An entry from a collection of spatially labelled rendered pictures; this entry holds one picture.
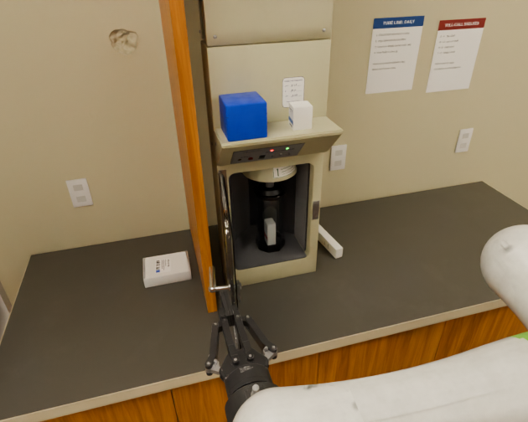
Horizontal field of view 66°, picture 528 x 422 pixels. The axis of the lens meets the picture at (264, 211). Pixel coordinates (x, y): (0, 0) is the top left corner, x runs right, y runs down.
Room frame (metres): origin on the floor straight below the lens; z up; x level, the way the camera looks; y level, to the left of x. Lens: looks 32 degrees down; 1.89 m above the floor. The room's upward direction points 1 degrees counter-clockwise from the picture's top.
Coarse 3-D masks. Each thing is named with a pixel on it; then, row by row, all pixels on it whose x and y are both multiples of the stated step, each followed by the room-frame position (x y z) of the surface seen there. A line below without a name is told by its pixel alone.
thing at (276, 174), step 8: (272, 168) 1.09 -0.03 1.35; (280, 168) 1.09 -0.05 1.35; (288, 168) 1.11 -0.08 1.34; (296, 168) 1.15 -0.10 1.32; (248, 176) 1.10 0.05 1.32; (256, 176) 1.09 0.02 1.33; (264, 176) 1.08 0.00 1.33; (272, 176) 1.08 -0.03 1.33; (280, 176) 1.08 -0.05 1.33; (288, 176) 1.10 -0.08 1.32
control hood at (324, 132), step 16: (272, 128) 1.01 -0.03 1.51; (288, 128) 1.01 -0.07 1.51; (320, 128) 1.00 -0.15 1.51; (336, 128) 1.00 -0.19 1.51; (224, 144) 0.91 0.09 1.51; (240, 144) 0.92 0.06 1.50; (256, 144) 0.93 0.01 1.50; (272, 144) 0.95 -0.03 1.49; (288, 144) 0.97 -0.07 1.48; (304, 144) 0.99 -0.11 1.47; (320, 144) 1.02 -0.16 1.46; (224, 160) 0.97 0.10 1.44
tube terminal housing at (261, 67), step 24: (216, 48) 1.02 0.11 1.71; (240, 48) 1.04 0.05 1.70; (264, 48) 1.05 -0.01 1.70; (288, 48) 1.07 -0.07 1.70; (312, 48) 1.09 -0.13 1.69; (216, 72) 1.02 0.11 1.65; (240, 72) 1.04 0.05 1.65; (264, 72) 1.05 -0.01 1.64; (288, 72) 1.07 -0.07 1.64; (312, 72) 1.09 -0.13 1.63; (216, 96) 1.02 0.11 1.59; (264, 96) 1.05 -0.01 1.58; (312, 96) 1.09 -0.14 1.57; (216, 120) 1.02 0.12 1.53; (216, 168) 1.03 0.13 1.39; (240, 168) 1.03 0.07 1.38; (264, 168) 1.05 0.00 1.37; (312, 168) 1.12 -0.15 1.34; (216, 192) 1.07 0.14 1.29; (312, 192) 1.09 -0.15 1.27; (312, 216) 1.09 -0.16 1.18; (312, 240) 1.09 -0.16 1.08; (288, 264) 1.07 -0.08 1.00; (312, 264) 1.10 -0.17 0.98
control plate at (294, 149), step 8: (296, 144) 0.98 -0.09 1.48; (240, 152) 0.95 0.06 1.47; (248, 152) 0.96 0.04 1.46; (256, 152) 0.97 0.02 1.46; (264, 152) 0.98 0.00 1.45; (272, 152) 0.99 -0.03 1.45; (280, 152) 1.00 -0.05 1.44; (296, 152) 1.03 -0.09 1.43; (232, 160) 0.98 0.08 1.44; (248, 160) 1.00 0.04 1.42; (256, 160) 1.01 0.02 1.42
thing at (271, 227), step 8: (256, 192) 1.15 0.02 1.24; (256, 200) 1.15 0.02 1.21; (264, 200) 1.11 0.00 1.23; (280, 200) 1.13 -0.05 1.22; (256, 208) 1.15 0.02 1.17; (264, 208) 1.12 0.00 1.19; (272, 208) 1.12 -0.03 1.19; (280, 208) 1.13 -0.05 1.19; (256, 216) 1.16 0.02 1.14; (264, 216) 1.12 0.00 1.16; (272, 216) 1.12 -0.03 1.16; (280, 216) 1.13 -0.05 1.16; (264, 224) 1.12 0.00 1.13; (272, 224) 1.12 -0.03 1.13; (280, 224) 1.13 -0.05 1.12; (264, 232) 1.12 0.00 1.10; (272, 232) 1.12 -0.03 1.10; (280, 232) 1.13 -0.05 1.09; (264, 240) 1.12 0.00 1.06; (272, 240) 1.12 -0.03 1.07; (280, 240) 1.13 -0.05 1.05
